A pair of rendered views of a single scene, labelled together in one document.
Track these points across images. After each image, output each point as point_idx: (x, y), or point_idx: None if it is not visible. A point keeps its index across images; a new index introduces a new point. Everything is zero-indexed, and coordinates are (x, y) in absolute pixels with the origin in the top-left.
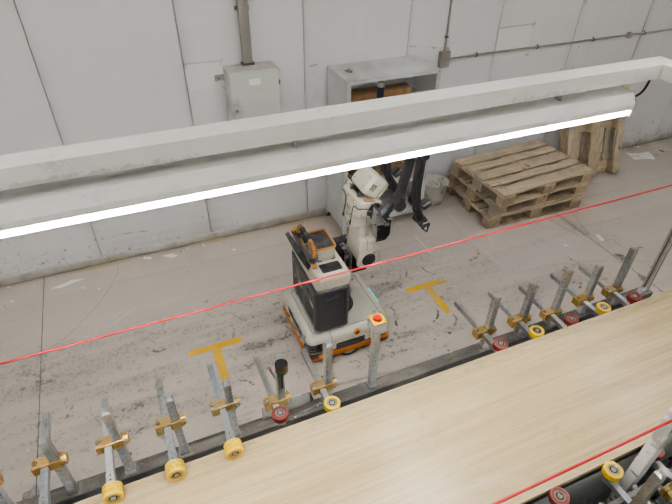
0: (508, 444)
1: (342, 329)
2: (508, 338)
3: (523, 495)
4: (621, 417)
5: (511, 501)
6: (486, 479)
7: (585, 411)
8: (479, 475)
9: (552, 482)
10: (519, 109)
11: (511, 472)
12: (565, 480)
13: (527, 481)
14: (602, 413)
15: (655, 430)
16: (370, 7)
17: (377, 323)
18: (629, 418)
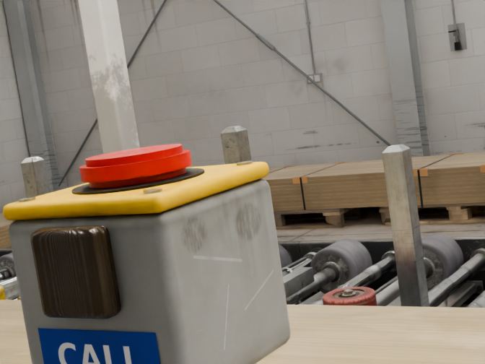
0: (288, 361)
1: None
2: None
3: (421, 310)
4: (5, 325)
5: (465, 311)
6: (466, 341)
7: (23, 346)
8: (473, 349)
9: (322, 308)
10: None
11: (379, 334)
12: (293, 305)
13: (371, 319)
14: (11, 336)
15: (123, 146)
16: None
17: (217, 165)
18: (1, 321)
